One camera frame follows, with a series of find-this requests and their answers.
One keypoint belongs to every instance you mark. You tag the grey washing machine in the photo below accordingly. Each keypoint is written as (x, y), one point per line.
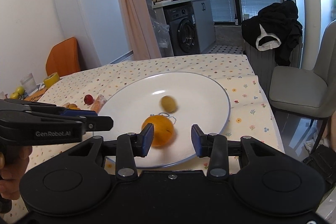
(183, 33)

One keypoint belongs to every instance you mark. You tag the white blue-rimmed plate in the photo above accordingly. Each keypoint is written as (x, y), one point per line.
(180, 100)

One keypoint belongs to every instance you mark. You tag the orange chair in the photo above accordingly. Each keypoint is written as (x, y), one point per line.
(64, 58)

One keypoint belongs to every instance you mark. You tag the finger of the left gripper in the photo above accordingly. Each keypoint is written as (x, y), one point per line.
(78, 113)
(97, 123)

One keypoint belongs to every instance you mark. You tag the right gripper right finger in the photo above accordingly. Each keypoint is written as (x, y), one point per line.
(213, 146)

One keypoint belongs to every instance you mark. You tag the dark red small fruit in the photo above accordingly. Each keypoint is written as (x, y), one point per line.
(88, 99)

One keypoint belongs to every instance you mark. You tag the green apple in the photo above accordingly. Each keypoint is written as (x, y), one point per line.
(15, 96)
(20, 90)

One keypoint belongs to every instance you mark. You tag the pink curtain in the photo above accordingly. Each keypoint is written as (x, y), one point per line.
(140, 29)

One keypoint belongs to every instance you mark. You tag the floral white tablecloth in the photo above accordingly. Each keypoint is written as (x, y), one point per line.
(250, 110)

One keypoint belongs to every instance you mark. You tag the large orange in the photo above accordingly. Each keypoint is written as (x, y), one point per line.
(163, 129)

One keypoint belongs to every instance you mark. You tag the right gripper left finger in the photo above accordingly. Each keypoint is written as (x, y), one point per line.
(132, 145)

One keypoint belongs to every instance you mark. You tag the white refrigerator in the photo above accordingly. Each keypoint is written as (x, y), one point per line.
(99, 28)

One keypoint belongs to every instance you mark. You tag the orange cat placemat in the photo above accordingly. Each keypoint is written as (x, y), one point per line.
(35, 97)

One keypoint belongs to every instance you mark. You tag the yellow tape roll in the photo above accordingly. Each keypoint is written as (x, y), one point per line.
(51, 80)

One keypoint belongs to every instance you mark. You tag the peeled pomelo segment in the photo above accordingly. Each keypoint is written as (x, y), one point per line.
(98, 104)

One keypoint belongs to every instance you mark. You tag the grey upholstered chair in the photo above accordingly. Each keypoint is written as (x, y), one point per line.
(308, 92)

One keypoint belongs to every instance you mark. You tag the clear drinking glass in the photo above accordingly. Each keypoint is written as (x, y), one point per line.
(29, 84)

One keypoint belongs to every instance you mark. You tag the kitchen counter cabinet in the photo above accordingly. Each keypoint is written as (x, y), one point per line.
(203, 19)

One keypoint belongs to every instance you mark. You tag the person left hand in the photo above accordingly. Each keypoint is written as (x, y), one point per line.
(11, 174)

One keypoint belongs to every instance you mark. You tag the black jacket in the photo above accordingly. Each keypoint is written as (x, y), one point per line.
(275, 27)

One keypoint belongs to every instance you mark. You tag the green-brown longan fruit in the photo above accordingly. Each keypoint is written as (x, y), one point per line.
(168, 104)

